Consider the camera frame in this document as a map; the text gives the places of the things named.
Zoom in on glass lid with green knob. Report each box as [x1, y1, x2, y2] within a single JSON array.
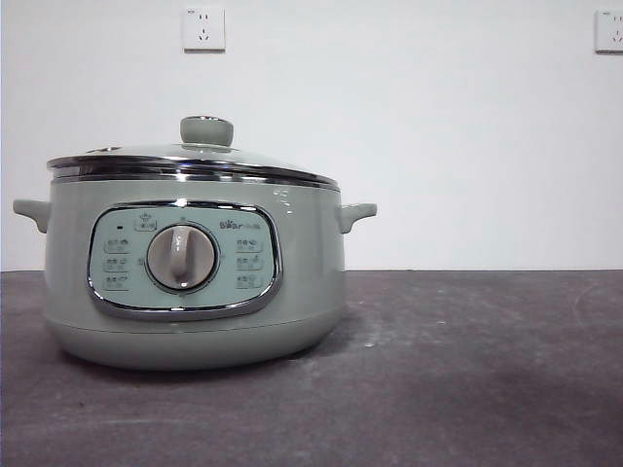
[[46, 114, 341, 189]]

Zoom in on pale green electric cooking pot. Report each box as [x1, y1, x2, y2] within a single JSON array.
[[12, 175, 379, 373]]

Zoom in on white wall socket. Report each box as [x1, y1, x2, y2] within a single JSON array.
[[594, 8, 623, 54], [182, 6, 227, 54]]

